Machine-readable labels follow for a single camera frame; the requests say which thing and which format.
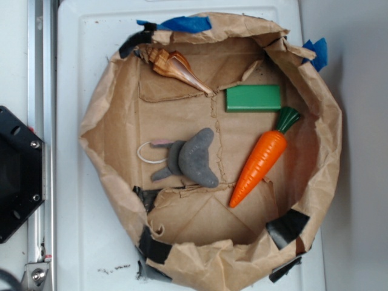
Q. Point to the brown spiral conch shell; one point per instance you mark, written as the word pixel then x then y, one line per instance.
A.
pixel 175 65

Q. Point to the grey plush toy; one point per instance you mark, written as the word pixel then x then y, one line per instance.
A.
pixel 186 158

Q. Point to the green wooden block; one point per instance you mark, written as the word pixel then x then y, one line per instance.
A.
pixel 253 98

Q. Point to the orange toy carrot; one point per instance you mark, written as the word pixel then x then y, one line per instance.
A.
pixel 268 149

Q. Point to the brown paper bag tray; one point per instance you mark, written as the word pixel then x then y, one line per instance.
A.
pixel 215 247

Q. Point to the black tape lower left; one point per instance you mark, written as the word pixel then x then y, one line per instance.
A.
pixel 152 249

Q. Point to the black tape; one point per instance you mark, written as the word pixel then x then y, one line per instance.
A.
pixel 152 249
pixel 287 228

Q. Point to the blue tape piece top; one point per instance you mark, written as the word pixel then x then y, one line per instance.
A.
pixel 186 24

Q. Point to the blue tape piece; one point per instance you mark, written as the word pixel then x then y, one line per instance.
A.
pixel 320 49
pixel 186 24

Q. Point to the black tape lower right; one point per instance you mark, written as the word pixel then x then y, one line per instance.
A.
pixel 287 228

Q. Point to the blue tape piece right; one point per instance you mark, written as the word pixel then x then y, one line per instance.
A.
pixel 320 49

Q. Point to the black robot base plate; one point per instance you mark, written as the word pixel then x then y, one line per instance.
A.
pixel 21 173

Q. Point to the aluminium extrusion rail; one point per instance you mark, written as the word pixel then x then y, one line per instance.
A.
pixel 42 20

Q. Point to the metal corner bracket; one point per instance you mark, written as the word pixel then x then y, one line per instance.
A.
pixel 35 276

